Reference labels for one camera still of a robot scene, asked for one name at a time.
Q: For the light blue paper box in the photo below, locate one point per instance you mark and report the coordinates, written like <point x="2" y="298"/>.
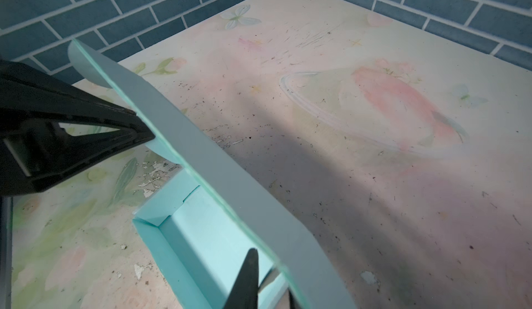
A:
<point x="201" y="224"/>

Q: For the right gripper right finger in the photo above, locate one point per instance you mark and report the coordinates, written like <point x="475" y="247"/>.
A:
<point x="245" y="292"/>

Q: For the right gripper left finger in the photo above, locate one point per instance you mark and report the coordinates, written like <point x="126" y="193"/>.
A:
<point x="52" y="131"/>

